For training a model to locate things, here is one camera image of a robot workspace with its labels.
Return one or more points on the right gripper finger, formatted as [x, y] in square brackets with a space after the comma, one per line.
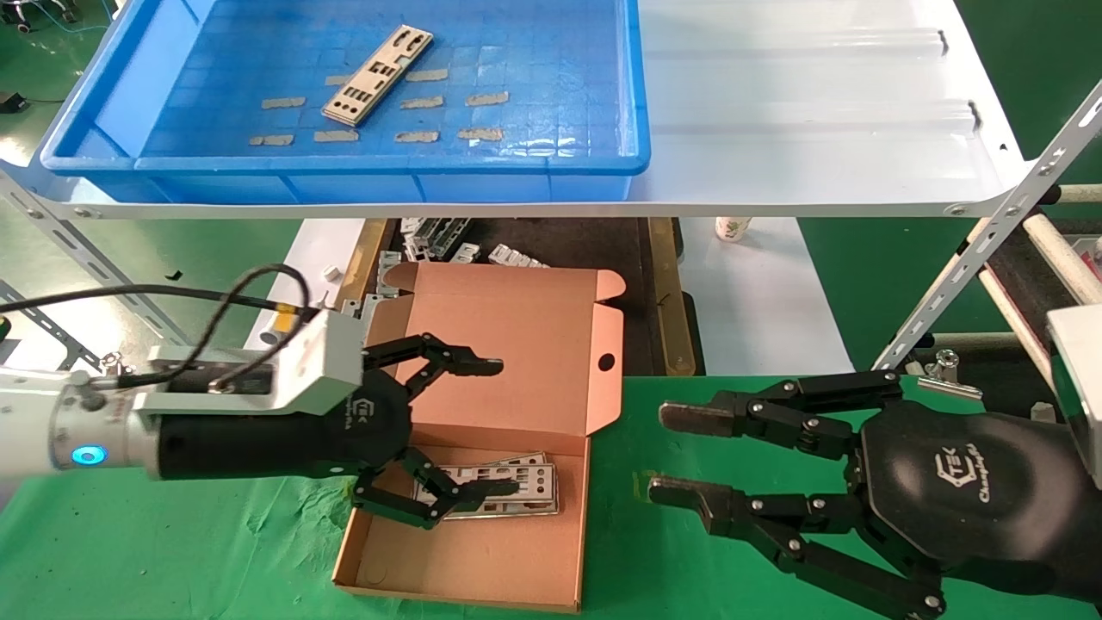
[801, 521]
[775, 412]

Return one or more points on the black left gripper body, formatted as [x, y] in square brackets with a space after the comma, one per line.
[258, 448]

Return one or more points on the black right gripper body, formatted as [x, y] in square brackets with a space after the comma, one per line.
[973, 491]

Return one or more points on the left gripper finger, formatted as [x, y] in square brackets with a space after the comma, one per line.
[430, 504]
[448, 355]

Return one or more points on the brown cardboard box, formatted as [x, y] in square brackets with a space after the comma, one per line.
[534, 344]

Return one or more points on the metal parts pile behind box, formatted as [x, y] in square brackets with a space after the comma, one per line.
[585, 245]

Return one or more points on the blue plastic tray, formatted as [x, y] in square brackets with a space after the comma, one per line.
[560, 103]

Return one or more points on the silver binder clip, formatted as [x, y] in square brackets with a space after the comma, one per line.
[114, 362]
[951, 381]

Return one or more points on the white plastic pipe fitting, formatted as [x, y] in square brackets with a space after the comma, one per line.
[280, 329]

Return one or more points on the green table cloth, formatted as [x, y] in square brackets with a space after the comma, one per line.
[172, 551]

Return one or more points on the white paper cup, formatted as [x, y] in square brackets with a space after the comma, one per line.
[733, 229]

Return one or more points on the grey slotted angle bar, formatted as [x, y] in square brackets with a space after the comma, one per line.
[62, 338]

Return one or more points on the white metal shelf board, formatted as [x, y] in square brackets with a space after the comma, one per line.
[775, 103]

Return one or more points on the black power adapter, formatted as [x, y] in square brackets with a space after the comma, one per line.
[15, 102]

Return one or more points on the loose metal bracket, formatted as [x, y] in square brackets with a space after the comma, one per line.
[449, 234]
[465, 253]
[366, 303]
[516, 257]
[389, 271]
[415, 237]

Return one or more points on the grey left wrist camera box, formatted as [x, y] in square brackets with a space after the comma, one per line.
[327, 362]

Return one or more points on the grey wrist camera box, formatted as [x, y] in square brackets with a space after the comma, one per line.
[1080, 387]
[327, 362]

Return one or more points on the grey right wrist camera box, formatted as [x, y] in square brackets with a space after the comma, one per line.
[1080, 387]

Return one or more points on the grey slotted shelf post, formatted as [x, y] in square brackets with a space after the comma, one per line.
[86, 250]
[990, 232]

